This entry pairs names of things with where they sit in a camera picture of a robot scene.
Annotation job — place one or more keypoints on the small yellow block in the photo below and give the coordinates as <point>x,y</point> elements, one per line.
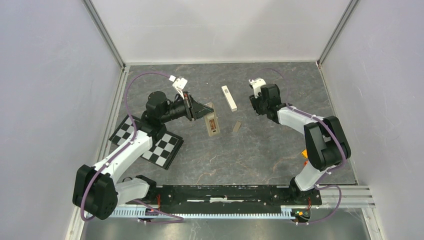
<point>304,153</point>

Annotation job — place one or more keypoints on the white toothed cable duct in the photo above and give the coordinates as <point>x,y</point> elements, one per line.
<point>140,211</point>

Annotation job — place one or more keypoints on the white remote with buttons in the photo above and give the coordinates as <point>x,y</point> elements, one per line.
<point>211,121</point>

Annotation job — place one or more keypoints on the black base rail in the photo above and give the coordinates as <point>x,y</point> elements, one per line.
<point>228,199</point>

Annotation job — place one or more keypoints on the beige remote battery cover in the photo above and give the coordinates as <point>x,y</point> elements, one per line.
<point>237,127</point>

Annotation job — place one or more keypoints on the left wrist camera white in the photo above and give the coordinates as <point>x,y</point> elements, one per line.
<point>179,85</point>

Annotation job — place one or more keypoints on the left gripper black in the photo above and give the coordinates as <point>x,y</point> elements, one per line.
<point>194,109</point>

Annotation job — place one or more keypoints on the white black remote control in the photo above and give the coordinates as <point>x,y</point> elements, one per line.
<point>229,99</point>

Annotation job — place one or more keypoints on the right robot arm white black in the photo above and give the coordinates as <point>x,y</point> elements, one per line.
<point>326,144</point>

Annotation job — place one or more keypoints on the black white checkerboard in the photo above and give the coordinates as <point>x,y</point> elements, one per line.
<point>162,153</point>

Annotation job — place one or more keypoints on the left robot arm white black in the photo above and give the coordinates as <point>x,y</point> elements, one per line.
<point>97,191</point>

